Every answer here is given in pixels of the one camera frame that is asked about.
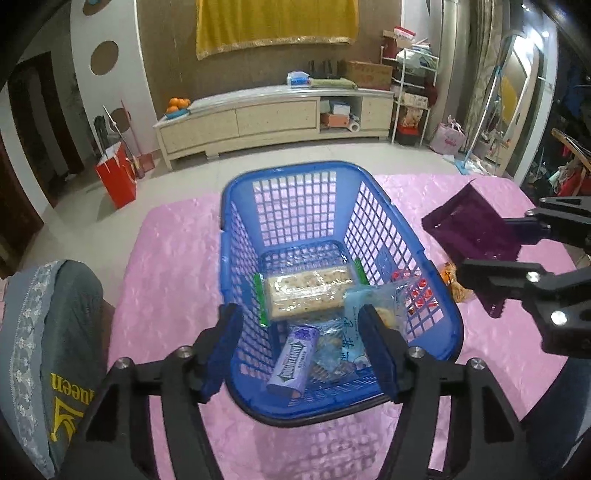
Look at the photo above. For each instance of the purple snack packet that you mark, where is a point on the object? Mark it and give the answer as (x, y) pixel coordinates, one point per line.
(471, 230)

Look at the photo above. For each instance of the red snack packet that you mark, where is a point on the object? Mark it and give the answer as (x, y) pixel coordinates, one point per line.
(422, 295)

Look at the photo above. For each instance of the wooden drying rack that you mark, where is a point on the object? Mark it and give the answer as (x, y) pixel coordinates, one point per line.
(572, 143)

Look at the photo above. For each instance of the large biscuit packet green ends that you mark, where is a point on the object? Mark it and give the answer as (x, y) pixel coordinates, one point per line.
(309, 288)

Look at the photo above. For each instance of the red dustpan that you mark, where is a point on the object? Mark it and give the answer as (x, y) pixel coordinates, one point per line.
(145, 162)

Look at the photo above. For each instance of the small round brown decoration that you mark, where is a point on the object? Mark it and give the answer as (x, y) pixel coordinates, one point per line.
(121, 118)

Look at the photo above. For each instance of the blue tissue box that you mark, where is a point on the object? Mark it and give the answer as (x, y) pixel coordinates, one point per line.
(298, 79)

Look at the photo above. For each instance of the beige television cabinet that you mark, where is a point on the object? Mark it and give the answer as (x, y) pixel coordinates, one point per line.
(272, 120)

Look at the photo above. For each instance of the white metal shelf rack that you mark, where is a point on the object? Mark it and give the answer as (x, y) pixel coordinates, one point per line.
(398, 115)

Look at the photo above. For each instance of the brown cardboard box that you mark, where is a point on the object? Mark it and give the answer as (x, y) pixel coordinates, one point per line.
(369, 74)

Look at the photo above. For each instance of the standing air conditioner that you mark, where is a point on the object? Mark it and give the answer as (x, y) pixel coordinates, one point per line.
(450, 55)

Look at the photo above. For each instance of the dark wooden door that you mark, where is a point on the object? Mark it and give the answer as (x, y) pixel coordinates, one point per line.
(11, 207)
(51, 120)

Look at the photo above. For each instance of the blue plastic basket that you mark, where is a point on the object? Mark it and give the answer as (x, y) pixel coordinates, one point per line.
(295, 168)

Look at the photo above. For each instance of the green folded cloth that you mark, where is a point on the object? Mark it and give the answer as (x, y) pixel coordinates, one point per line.
(332, 84)

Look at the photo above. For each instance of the patterned curtain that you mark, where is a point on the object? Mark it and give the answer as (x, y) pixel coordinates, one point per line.
(485, 55)

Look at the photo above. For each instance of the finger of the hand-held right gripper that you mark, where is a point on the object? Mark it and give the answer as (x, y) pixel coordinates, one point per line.
(531, 228)
(508, 274)

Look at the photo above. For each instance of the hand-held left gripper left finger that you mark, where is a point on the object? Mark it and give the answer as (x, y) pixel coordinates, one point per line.
(226, 350)

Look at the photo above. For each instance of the pink tablecloth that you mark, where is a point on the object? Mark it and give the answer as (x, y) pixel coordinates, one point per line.
(171, 277)

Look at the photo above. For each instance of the red box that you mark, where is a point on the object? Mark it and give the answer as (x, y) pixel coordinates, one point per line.
(402, 34)

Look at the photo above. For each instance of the pink bag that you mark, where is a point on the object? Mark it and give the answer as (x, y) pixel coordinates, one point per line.
(447, 141)

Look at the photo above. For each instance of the pale blue cartoon bread packet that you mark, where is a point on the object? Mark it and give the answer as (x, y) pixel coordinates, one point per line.
(355, 304)

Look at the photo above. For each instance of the pile of oranges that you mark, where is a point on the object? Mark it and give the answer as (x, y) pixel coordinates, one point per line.
(178, 104)

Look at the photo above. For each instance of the orange box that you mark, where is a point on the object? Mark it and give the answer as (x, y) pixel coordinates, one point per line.
(334, 120)

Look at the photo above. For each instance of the arched standing mirror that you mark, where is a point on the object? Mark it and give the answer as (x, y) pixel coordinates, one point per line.
(517, 83)

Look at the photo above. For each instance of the blue plate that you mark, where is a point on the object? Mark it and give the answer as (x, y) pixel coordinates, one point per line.
(175, 114)

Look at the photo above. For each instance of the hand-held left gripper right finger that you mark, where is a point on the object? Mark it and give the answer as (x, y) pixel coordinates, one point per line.
(378, 350)

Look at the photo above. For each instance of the red paper bag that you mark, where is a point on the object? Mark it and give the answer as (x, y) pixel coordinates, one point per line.
(115, 180)

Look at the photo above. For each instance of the white paper roll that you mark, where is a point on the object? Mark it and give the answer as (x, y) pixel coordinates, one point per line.
(354, 127)

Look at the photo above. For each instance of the purple printed candy packet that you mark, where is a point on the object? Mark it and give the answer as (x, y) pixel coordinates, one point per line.
(293, 364)

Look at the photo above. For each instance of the yellow cloth cover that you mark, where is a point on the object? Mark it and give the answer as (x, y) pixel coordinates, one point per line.
(277, 23)

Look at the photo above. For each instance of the black router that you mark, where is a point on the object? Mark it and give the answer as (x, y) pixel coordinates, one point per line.
(328, 69)

